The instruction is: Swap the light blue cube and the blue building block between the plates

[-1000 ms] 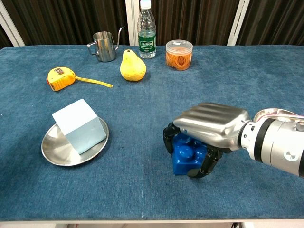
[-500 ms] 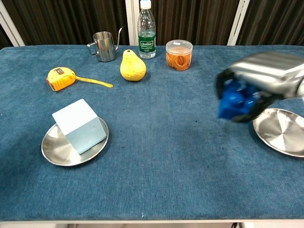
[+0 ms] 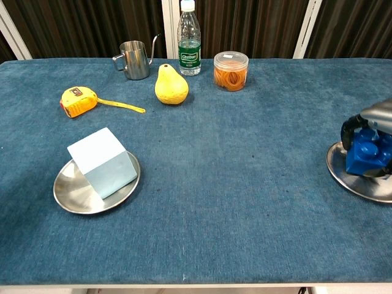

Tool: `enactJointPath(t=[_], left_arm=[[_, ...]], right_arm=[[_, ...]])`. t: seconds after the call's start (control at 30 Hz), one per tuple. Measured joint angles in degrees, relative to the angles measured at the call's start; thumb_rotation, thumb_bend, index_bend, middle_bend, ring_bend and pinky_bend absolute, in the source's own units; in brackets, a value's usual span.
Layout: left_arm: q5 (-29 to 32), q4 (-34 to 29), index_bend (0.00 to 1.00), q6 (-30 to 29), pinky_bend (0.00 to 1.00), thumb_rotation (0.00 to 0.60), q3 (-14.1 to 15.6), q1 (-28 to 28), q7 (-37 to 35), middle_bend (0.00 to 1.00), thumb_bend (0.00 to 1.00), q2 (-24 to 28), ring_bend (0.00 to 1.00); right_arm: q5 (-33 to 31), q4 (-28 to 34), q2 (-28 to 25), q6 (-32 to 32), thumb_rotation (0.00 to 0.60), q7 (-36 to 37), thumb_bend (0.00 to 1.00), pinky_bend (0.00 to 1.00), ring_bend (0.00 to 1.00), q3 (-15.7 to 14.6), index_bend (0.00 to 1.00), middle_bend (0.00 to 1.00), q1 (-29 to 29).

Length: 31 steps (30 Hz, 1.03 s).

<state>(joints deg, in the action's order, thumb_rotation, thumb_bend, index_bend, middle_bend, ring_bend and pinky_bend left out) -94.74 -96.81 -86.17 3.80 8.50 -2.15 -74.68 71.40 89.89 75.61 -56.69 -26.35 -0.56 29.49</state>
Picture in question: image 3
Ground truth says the light blue foam cube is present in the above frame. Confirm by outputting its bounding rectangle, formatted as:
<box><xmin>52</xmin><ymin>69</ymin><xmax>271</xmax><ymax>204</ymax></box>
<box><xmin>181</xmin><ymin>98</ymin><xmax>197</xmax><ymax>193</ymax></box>
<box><xmin>67</xmin><ymin>127</ymin><xmax>138</xmax><ymax>200</ymax></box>

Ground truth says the black pleated curtain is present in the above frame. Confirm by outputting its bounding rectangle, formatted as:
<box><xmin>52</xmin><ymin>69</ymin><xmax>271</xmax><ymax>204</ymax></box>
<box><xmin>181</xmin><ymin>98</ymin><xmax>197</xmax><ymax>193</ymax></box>
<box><xmin>195</xmin><ymin>0</ymin><xmax>311</xmax><ymax>59</ymax></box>
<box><xmin>0</xmin><ymin>30</ymin><xmax>17</xmax><ymax>64</ymax></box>
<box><xmin>304</xmin><ymin>0</ymin><xmax>392</xmax><ymax>59</ymax></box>
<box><xmin>2</xmin><ymin>0</ymin><xmax>168</xmax><ymax>59</ymax></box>

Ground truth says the yellow tape measure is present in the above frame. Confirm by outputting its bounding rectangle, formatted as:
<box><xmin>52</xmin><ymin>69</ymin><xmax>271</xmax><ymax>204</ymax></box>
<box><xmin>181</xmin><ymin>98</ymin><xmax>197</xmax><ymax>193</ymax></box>
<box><xmin>59</xmin><ymin>86</ymin><xmax>146</xmax><ymax>119</ymax></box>

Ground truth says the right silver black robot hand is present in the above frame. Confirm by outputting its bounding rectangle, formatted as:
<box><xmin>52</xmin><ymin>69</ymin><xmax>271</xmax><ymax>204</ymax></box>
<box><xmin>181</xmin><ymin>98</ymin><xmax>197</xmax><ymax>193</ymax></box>
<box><xmin>341</xmin><ymin>97</ymin><xmax>392</xmax><ymax>179</ymax></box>

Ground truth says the round steel plate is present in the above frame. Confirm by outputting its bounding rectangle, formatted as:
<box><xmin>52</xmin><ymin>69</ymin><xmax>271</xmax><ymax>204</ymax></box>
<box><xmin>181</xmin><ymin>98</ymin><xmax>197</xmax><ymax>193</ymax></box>
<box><xmin>53</xmin><ymin>149</ymin><xmax>141</xmax><ymax>215</ymax></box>
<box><xmin>326</xmin><ymin>140</ymin><xmax>392</xmax><ymax>204</ymax></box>

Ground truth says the clear water bottle green label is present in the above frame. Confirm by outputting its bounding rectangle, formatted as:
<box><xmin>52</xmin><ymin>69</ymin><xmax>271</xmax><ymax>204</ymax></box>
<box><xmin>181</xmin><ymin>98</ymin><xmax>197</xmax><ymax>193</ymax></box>
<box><xmin>177</xmin><ymin>0</ymin><xmax>202</xmax><ymax>77</ymax></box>

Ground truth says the dark blue toy brick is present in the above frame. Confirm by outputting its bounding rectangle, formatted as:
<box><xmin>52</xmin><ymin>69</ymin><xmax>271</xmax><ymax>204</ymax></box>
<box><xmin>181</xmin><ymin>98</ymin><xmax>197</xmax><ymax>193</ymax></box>
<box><xmin>345</xmin><ymin>127</ymin><xmax>392</xmax><ymax>177</ymax></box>

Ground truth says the blue tablecloth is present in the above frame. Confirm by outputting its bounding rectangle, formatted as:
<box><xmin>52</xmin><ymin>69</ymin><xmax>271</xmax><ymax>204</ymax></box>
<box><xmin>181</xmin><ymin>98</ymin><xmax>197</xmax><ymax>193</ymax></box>
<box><xmin>0</xmin><ymin>58</ymin><xmax>392</xmax><ymax>287</ymax></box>

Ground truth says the steel gooseneck pitcher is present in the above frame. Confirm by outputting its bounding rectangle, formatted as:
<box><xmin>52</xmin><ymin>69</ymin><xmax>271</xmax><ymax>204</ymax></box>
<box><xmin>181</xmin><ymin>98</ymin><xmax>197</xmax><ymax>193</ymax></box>
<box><xmin>111</xmin><ymin>33</ymin><xmax>162</xmax><ymax>81</ymax></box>

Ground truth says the white frame post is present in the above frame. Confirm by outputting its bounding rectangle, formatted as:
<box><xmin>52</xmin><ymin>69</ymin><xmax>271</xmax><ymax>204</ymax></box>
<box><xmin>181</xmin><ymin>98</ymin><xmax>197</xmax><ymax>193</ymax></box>
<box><xmin>161</xmin><ymin>0</ymin><xmax>182</xmax><ymax>59</ymax></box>
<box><xmin>0</xmin><ymin>2</ymin><xmax>33</xmax><ymax>61</ymax></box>
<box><xmin>292</xmin><ymin>0</ymin><xmax>323</xmax><ymax>59</ymax></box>

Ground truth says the yellow toy pear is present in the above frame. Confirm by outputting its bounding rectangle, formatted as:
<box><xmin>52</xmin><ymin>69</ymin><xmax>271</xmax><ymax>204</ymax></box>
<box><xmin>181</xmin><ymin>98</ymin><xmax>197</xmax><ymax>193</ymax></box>
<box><xmin>154</xmin><ymin>63</ymin><xmax>190</xmax><ymax>106</ymax></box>

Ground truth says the clear jar of rubber bands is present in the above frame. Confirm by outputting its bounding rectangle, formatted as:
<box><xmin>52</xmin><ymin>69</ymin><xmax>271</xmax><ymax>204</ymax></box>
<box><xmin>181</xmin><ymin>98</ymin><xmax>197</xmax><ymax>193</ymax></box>
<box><xmin>213</xmin><ymin>51</ymin><xmax>250</xmax><ymax>92</ymax></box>

